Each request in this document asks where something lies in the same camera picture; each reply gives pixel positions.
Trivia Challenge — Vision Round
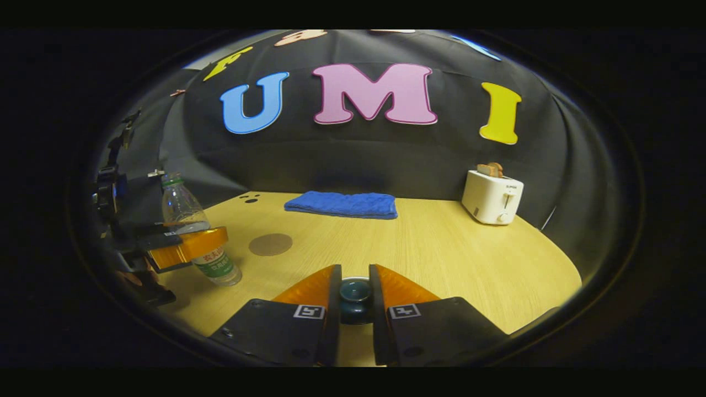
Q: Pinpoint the black backdrop cloth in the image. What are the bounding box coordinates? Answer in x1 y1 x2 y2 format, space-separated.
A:
94 30 643 276

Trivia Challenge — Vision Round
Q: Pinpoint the folded blue towel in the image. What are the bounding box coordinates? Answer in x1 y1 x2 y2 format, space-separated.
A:
284 191 398 220

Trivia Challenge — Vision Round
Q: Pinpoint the clear plastic water bottle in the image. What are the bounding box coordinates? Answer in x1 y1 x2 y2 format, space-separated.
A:
161 173 242 287

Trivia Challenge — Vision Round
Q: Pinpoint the round brown coaster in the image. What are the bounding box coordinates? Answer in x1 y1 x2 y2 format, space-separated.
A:
248 233 293 257

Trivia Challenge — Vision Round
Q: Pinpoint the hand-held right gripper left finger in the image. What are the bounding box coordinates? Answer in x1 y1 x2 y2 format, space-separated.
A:
210 264 343 367

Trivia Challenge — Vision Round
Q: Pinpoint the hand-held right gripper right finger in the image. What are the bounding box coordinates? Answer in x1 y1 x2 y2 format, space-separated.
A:
368 264 508 367

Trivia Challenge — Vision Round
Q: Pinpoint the white toaster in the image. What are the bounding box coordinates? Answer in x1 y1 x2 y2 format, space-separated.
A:
461 169 525 226

